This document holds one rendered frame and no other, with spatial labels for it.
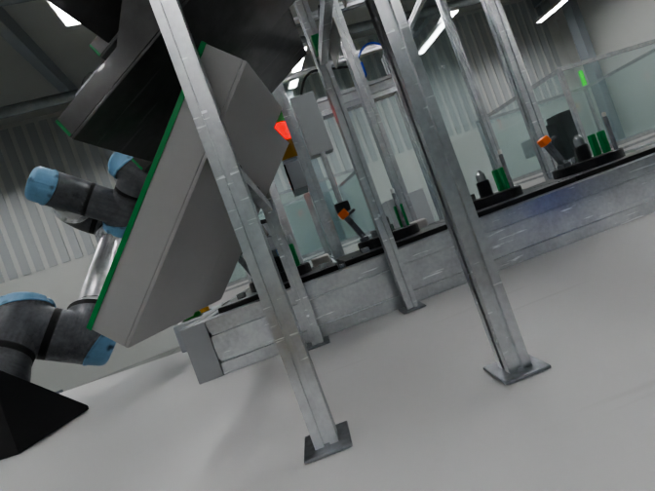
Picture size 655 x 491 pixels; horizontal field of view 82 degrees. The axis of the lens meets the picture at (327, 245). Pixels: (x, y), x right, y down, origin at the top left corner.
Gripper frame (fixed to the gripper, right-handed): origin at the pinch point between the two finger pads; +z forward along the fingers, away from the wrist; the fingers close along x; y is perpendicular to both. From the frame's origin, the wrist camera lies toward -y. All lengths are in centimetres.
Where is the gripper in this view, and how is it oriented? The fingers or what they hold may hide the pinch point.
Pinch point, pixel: (265, 229)
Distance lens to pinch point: 84.5
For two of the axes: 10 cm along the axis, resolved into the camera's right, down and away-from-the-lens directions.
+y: -4.8, 8.7, -0.3
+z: 8.7, 4.8, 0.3
